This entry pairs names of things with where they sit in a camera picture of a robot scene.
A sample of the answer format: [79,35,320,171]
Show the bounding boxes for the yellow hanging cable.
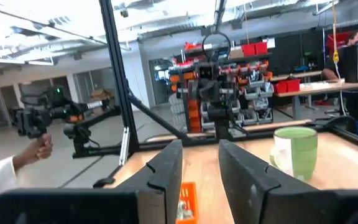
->
[331,0,347,116]

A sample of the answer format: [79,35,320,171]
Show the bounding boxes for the red plastic bin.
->
[241,43,256,57]
[273,79,301,94]
[255,42,269,55]

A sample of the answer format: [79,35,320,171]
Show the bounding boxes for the black aluminium table frame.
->
[99,0,358,156]

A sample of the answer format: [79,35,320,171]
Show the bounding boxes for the small wooden desk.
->
[270,70,323,82]

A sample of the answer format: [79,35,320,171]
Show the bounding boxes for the long wooden desk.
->
[277,79,358,121]

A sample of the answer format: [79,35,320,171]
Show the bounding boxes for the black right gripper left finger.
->
[0,139,184,224]

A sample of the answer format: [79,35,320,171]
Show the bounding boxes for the orange plastic slotted basket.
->
[175,182,200,224]

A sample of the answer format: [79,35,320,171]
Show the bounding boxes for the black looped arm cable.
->
[201,30,232,65]

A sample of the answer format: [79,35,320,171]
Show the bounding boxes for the green and white mug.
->
[269,126,319,182]

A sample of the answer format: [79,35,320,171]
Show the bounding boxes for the storage rack with bins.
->
[168,43,275,133]

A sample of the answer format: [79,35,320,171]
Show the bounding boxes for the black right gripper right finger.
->
[218,138,358,224]

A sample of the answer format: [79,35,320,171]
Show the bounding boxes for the person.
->
[321,30,358,121]

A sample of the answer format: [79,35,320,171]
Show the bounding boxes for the brown cardboard box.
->
[90,89,111,100]

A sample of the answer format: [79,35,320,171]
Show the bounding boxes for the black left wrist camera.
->
[198,61,219,80]

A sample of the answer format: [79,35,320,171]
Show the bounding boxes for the black frame bracket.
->
[92,177,116,189]

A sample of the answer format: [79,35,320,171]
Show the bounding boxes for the silver metal strut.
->
[119,126,131,166]

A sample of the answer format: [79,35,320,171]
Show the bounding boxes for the person's hand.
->
[26,133,54,161]

